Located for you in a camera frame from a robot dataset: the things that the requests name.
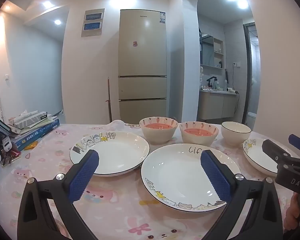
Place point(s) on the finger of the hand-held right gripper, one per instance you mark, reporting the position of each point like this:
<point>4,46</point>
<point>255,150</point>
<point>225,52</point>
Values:
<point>275,151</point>
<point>298,142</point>

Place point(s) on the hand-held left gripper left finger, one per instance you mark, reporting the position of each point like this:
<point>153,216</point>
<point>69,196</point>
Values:
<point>88,171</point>

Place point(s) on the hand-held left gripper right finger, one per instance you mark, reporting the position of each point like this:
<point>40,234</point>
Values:
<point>215,177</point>

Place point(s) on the pink carrot print bowl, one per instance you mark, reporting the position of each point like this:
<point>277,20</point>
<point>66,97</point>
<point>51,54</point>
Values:
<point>157,135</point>
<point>197,139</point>

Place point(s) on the white black rimmed bowl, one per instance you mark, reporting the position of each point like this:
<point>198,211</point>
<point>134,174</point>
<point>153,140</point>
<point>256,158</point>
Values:
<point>233,136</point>

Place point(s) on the person's right hand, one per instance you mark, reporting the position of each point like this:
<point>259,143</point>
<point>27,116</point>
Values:
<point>291,212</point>

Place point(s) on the white toilet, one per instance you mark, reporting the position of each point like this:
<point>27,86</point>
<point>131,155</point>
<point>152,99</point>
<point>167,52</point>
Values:
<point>252,118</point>

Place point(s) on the white cloth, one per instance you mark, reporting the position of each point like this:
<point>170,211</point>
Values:
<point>117,123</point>

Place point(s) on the thick blue book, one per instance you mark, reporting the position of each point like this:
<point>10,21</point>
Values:
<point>37,136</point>

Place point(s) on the orange packet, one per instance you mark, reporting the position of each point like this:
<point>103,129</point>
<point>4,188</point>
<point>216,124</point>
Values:
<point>31,146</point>

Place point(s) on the green cover book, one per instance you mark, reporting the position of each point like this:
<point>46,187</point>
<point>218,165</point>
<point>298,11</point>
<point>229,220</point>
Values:
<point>43,123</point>

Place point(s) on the beige bathroom vanity cabinet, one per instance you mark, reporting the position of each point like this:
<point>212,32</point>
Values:
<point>215,105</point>

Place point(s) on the brown wooden stick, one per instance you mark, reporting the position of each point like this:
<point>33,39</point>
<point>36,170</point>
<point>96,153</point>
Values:
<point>109,100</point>

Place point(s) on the white hair dryer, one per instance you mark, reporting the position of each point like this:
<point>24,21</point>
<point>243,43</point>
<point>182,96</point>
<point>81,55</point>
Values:
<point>230,90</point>

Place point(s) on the grey striped box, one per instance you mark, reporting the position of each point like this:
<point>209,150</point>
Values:
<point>31,120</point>

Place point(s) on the pile of small trinkets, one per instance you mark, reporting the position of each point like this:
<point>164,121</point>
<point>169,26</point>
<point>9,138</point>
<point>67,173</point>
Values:
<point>7,152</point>

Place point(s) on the black bathroom faucet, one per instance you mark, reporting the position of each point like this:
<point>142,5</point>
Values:
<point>211,80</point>

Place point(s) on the white navy trimmed pouch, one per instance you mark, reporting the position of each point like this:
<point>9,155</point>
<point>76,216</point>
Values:
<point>0,126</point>

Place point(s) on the white plush toy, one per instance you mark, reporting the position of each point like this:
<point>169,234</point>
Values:
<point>201,73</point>

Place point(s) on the beige three door refrigerator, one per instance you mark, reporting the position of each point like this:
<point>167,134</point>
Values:
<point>140,62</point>

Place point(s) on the bathroom mirror cabinet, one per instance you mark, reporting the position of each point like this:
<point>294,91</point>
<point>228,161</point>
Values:
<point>210,50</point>

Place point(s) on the pink fridge magnet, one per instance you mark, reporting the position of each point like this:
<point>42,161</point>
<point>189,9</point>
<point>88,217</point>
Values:
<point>135,43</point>

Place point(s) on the fridge energy label sticker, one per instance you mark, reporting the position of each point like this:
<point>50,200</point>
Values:
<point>162,17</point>

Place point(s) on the dark door frame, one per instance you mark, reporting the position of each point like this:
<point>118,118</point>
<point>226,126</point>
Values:
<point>247,80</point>

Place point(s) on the white wall outlet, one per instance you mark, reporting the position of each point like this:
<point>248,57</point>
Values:
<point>236,64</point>

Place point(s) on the grey wall electrical panel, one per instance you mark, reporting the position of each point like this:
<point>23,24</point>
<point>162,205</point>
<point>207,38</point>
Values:
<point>93,21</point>

